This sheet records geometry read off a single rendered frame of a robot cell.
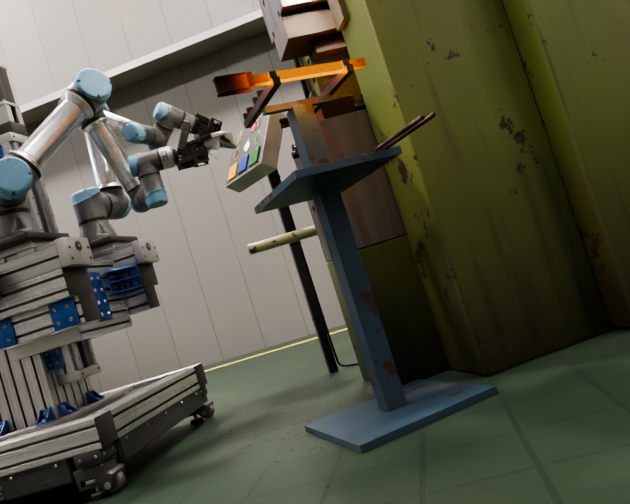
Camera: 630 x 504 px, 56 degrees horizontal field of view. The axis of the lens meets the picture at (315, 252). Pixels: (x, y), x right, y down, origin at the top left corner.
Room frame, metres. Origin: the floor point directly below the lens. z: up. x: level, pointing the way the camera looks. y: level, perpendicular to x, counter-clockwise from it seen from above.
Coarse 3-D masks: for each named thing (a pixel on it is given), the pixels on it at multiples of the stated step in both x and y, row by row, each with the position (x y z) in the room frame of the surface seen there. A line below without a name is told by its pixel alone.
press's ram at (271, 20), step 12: (264, 0) 2.26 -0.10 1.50; (276, 0) 2.10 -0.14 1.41; (288, 0) 2.06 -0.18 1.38; (300, 0) 2.07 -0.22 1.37; (312, 0) 2.08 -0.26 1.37; (324, 0) 2.11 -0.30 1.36; (264, 12) 2.31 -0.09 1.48; (276, 12) 2.15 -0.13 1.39; (288, 12) 2.11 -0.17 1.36; (276, 24) 2.20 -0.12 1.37
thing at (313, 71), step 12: (360, 60) 1.59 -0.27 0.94; (276, 72) 1.49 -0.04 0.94; (288, 72) 1.51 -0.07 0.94; (300, 72) 1.52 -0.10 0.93; (312, 72) 1.53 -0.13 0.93; (324, 72) 1.55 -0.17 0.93; (336, 72) 1.58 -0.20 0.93; (216, 84) 1.44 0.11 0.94; (228, 84) 1.45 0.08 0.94; (240, 84) 1.46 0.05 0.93; (252, 84) 1.46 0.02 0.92; (264, 84) 1.50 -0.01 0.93
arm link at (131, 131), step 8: (104, 112) 2.31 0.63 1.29; (112, 120) 2.28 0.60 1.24; (120, 120) 2.28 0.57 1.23; (128, 120) 2.28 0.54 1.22; (112, 128) 2.29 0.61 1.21; (120, 128) 2.27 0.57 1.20; (128, 128) 2.23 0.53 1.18; (136, 128) 2.22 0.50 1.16; (144, 128) 2.26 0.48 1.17; (152, 128) 2.31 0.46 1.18; (120, 136) 2.30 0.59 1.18; (128, 136) 2.24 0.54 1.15; (136, 136) 2.23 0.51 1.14; (144, 136) 2.26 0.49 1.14; (152, 136) 2.30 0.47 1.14
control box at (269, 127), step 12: (264, 120) 2.60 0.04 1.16; (276, 120) 2.59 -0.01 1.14; (240, 132) 2.81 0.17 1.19; (252, 132) 2.68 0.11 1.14; (264, 132) 2.56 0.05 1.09; (276, 132) 2.58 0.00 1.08; (240, 144) 2.76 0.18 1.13; (252, 144) 2.64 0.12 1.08; (264, 144) 2.53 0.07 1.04; (276, 144) 2.57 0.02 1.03; (240, 156) 2.72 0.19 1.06; (264, 156) 2.52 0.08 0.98; (276, 156) 2.56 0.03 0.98; (252, 168) 2.57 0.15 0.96; (264, 168) 2.55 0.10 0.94; (276, 168) 2.55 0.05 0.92; (240, 180) 2.69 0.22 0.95; (252, 180) 2.67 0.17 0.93
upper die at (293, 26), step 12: (300, 12) 2.12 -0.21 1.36; (312, 12) 2.13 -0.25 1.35; (324, 12) 2.14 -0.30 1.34; (288, 24) 2.11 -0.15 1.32; (300, 24) 2.12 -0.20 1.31; (312, 24) 2.13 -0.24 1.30; (324, 24) 2.14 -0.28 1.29; (276, 36) 2.25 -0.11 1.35; (288, 36) 2.11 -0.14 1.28; (300, 36) 2.12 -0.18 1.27; (312, 36) 2.15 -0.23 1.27; (288, 48) 2.19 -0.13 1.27; (300, 48) 2.23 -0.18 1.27
